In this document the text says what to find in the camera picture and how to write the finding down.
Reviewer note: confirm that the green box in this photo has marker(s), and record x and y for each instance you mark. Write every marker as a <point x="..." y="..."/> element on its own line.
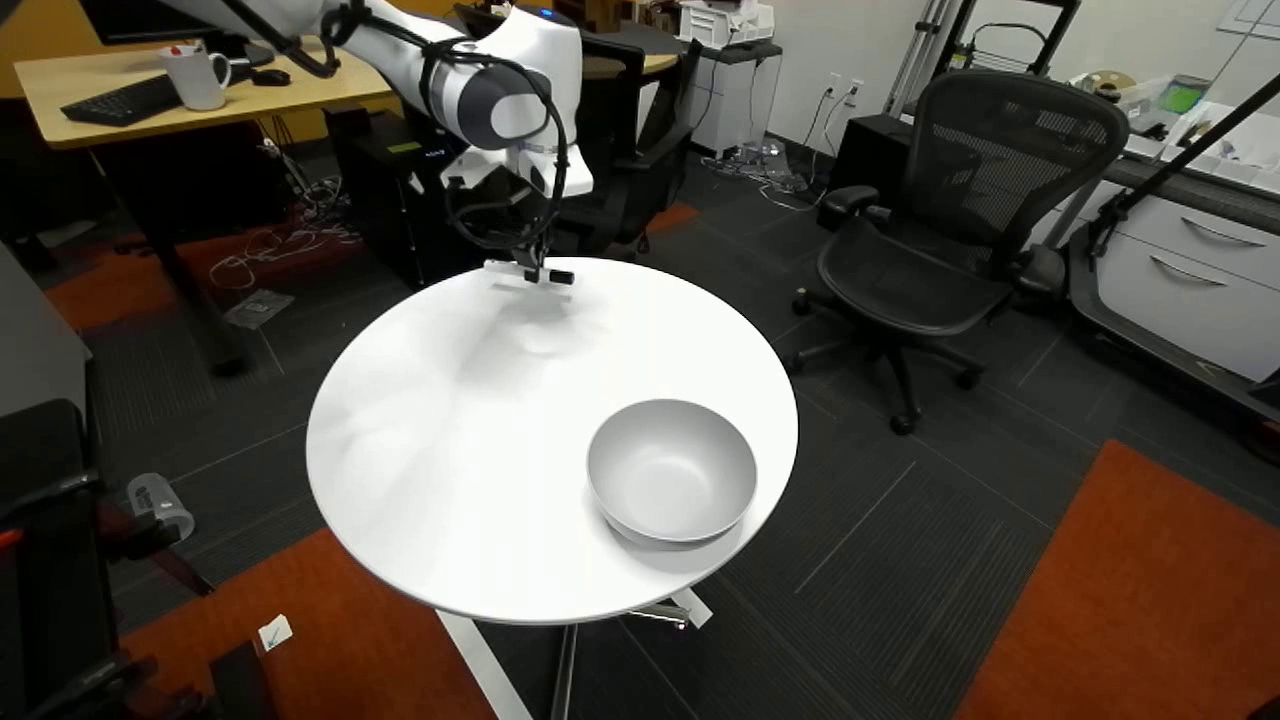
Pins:
<point x="1183" y="93"/>

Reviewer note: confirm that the white drawer cabinet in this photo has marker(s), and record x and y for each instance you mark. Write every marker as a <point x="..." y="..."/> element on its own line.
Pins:
<point x="1187" y="281"/>

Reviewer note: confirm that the grey side cabinet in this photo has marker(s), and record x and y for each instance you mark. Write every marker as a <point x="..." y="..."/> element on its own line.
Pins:
<point x="40" y="342"/>

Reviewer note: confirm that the black keyboard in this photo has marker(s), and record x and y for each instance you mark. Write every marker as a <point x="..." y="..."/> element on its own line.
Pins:
<point x="121" y="103"/>

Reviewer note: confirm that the white mug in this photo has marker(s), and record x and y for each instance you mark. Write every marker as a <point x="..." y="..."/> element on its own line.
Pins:
<point x="196" y="81"/>

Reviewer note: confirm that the small white floor tag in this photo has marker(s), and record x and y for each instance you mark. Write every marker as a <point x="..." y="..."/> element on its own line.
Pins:
<point x="275" y="635"/>

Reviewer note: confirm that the grey bowl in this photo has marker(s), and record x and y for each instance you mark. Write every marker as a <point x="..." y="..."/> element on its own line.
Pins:
<point x="670" y="468"/>

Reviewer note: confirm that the black and white marker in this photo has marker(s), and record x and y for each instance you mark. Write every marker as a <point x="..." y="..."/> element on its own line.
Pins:
<point x="559" y="276"/>

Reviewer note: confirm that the light wooden desk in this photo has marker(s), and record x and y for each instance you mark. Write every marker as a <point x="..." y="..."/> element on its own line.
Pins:
<point x="133" y="93"/>

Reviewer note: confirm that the black computer tower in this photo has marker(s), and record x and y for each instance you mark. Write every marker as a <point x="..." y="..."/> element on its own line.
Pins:
<point x="386" y="202"/>

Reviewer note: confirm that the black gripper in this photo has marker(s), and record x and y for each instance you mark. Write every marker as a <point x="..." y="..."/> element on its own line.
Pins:
<point x="533" y="221"/>

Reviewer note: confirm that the black stand pole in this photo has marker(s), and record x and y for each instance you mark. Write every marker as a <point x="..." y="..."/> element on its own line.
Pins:
<point x="1183" y="158"/>

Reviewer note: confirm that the black computer mouse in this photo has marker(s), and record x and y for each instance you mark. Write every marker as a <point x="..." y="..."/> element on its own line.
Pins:
<point x="269" y="79"/>

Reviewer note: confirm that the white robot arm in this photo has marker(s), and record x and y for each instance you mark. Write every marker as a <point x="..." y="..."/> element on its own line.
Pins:
<point x="483" y="81"/>

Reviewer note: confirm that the black padded office chair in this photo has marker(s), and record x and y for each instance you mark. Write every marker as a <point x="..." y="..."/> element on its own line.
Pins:
<point x="642" y="135"/>

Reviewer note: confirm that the black computer monitor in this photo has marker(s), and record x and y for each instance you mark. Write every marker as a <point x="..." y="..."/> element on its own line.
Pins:
<point x="127" y="16"/>

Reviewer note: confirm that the black mesh office chair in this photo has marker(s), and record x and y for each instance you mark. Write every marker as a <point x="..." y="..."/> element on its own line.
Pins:
<point x="980" y="202"/>

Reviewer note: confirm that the grey power strip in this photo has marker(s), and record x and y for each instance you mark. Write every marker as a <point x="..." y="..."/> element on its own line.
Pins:
<point x="257" y="309"/>

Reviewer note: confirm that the clear plastic bottle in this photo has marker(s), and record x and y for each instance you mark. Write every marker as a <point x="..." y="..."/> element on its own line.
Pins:
<point x="160" y="507"/>

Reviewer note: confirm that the white table base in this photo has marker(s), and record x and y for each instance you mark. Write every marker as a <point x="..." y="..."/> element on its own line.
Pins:
<point x="665" y="611"/>

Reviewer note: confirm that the black chair with armrest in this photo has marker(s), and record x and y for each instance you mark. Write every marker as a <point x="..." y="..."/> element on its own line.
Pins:
<point x="55" y="572"/>

